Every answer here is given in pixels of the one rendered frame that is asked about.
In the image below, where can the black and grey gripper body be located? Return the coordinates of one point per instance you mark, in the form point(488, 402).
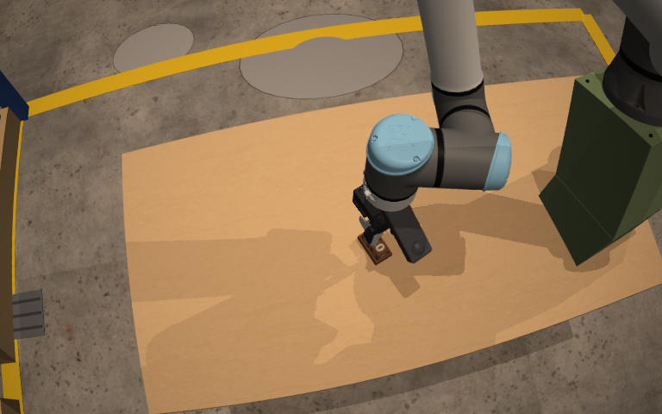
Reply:
point(368, 210)

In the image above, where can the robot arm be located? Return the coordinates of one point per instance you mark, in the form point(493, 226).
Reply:
point(403, 154)

